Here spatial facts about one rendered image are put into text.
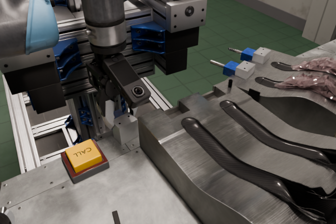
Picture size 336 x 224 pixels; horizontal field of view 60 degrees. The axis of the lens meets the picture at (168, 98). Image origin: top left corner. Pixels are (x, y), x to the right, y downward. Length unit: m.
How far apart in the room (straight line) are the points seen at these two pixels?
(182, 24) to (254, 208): 0.66
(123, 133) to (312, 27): 2.76
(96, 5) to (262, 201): 0.41
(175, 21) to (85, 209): 0.61
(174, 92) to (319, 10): 1.66
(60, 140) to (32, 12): 1.26
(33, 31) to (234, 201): 0.37
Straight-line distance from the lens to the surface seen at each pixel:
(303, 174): 0.52
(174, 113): 0.68
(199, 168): 0.55
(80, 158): 0.65
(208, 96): 0.73
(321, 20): 3.19
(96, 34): 0.56
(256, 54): 0.92
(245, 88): 0.80
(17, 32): 0.41
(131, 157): 0.67
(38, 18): 0.41
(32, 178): 0.69
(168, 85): 2.29
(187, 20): 0.97
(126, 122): 0.68
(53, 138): 1.66
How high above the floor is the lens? 1.30
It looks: 37 degrees down
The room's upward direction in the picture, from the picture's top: straight up
